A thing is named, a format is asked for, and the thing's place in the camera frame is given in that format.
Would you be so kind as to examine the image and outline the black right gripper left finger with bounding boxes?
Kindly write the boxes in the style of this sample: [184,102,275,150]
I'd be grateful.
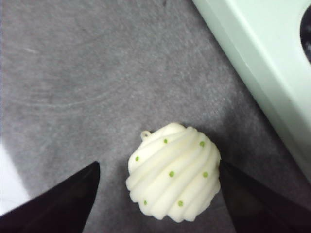
[0,161,101,233]

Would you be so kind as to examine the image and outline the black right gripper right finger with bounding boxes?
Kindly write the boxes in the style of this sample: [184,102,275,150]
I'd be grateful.
[219,162,311,233]

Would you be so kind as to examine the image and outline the ridged white bun green dots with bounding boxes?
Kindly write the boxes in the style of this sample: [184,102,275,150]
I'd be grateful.
[125,122,222,223]

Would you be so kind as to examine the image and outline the black control panel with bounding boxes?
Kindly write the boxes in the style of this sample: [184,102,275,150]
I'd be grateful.
[299,9,311,64]

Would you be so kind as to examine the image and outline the mint green breakfast machine base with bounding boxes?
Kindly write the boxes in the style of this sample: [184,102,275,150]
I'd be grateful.
[191,0,311,170]

